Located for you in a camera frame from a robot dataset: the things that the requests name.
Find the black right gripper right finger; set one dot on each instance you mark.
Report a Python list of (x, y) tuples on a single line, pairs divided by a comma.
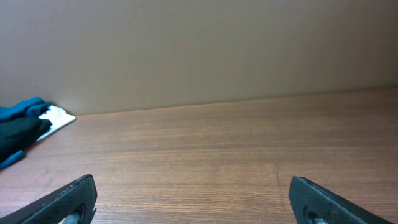
[(311, 204)]

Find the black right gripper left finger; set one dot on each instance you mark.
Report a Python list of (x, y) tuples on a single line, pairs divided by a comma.
[(72, 203)]

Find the black shorts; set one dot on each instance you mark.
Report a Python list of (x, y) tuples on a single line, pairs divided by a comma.
[(20, 134)]

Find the white garment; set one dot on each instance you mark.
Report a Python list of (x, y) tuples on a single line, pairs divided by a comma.
[(58, 118)]

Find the blue garment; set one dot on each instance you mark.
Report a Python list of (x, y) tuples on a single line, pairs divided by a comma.
[(31, 108)]

